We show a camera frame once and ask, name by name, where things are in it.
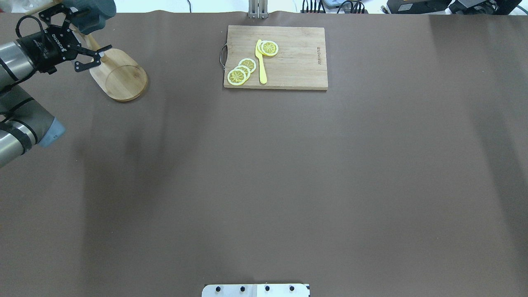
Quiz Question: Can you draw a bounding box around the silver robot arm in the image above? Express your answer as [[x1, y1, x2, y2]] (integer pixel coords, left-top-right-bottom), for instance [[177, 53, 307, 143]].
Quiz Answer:
[[0, 0, 116, 167]]

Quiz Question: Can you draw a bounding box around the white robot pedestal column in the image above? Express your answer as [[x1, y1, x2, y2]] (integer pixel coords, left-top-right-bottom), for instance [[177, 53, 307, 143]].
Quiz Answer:
[[201, 283, 311, 297]]

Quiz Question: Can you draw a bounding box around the blue mug yellow inside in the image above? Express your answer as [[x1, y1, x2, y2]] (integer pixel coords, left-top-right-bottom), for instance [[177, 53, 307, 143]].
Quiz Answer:
[[61, 0, 116, 35]]

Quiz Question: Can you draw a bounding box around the aluminium frame post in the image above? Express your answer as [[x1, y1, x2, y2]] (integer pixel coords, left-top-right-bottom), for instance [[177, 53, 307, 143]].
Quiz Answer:
[[248, 0, 269, 19]]

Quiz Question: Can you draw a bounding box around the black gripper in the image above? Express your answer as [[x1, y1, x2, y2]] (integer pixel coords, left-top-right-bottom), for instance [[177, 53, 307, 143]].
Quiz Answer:
[[16, 3, 113, 75]]

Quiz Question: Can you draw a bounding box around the lemon slice stack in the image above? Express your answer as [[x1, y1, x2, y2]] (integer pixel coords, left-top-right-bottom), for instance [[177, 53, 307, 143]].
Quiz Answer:
[[226, 58, 257, 86]]

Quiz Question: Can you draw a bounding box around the single lemon slice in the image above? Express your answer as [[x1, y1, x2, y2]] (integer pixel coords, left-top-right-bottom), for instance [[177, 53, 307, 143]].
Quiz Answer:
[[257, 40, 279, 57]]

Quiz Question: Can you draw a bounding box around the wooden cutting board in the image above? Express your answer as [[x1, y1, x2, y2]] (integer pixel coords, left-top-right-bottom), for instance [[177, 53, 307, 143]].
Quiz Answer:
[[223, 25, 328, 91]]

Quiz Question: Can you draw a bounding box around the yellow toy knife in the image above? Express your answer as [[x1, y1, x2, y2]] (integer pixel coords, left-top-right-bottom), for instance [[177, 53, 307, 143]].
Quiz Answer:
[[255, 39, 268, 85]]

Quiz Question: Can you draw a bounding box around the wooden cup storage rack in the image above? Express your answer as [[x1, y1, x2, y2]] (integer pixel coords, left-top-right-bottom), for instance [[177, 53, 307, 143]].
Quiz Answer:
[[25, 0, 148, 102]]

